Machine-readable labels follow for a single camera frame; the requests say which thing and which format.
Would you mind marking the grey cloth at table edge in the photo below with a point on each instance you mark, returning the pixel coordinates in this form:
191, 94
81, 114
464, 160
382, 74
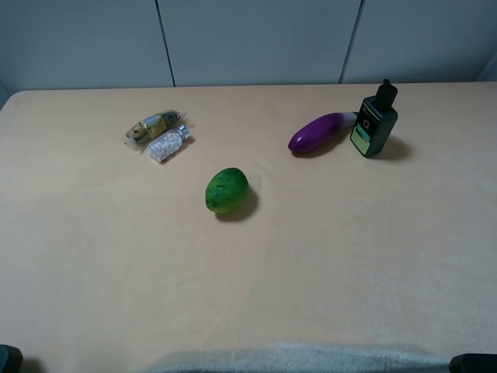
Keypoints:
298, 357

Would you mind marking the black object bottom right corner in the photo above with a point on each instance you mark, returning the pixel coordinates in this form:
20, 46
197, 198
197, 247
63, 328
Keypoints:
474, 363

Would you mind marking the purple eggplant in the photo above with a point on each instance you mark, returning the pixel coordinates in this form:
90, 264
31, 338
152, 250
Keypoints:
319, 131

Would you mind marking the black object bottom left corner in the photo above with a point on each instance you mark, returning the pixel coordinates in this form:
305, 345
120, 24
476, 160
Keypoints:
11, 359

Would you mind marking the clear jar of white pills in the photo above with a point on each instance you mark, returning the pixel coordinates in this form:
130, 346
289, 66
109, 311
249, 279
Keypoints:
169, 143

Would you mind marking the black bottle with label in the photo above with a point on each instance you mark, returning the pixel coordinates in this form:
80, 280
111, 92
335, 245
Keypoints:
375, 121

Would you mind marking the black object corner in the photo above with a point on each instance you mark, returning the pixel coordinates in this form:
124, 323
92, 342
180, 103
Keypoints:
11, 359
474, 363

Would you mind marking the green lime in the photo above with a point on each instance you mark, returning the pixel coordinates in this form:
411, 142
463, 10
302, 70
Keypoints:
227, 191

